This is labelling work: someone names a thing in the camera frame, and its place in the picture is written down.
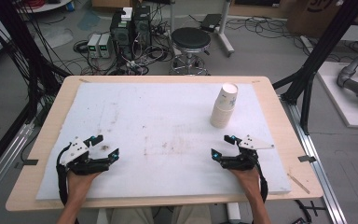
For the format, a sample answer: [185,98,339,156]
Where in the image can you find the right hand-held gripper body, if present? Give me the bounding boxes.
[219,134,275,172]

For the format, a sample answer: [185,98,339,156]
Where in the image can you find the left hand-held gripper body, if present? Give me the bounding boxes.
[59,135,111,176]

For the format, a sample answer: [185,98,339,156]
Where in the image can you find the stack of white paper cups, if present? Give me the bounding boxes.
[209,82,240,129]

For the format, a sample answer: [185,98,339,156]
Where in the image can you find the person's right hand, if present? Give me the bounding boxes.
[228,167,261,201]

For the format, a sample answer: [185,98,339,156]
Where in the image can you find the person's left hand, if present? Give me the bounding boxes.
[66,169,103,201]

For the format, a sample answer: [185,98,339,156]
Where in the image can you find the white table leg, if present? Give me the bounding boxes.
[226,202,242,224]

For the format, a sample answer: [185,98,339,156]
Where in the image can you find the white foam mat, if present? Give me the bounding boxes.
[35,81,293,202]

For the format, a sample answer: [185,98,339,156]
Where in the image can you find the thin wooden stick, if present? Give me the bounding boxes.
[286,173,311,195]

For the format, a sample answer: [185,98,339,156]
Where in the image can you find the light wooden table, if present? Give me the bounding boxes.
[5,75,324,213]

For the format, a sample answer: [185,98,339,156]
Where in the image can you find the person's beige trouser legs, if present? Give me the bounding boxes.
[105,204,213,224]

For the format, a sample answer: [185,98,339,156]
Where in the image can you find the grey power supply unit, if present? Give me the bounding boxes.
[97,33,112,59]
[87,33,102,59]

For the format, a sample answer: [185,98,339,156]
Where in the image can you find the black round stool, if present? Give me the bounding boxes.
[168,26,213,77]

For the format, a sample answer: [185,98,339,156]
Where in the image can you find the black computer tower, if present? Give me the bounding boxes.
[132,5,153,59]
[109,9,134,62]

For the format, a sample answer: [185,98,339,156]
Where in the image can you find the white metal stand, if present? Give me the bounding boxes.
[167,0,236,59]

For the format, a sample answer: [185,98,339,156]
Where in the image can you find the white floor board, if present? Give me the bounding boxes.
[316,61,358,130]

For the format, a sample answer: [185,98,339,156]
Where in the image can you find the black box on stand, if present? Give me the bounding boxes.
[200,13,223,33]

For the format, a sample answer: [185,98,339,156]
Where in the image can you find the white round table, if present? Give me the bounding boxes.
[13,0,73,14]

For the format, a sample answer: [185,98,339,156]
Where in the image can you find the cardboard box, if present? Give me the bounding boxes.
[286,0,358,39]

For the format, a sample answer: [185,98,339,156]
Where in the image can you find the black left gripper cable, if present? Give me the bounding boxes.
[55,145,73,207]

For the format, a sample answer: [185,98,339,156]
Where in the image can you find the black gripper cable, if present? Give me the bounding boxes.
[55,145,73,207]
[254,155,269,203]

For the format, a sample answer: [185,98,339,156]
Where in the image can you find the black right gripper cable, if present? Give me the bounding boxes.
[254,155,269,203]

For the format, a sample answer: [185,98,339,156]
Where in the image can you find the aluminium floor rail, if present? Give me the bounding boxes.
[0,122,35,209]
[280,96,349,224]

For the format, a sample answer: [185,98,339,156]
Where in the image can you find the black metal frame post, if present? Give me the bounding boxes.
[0,0,71,185]
[272,0,358,135]

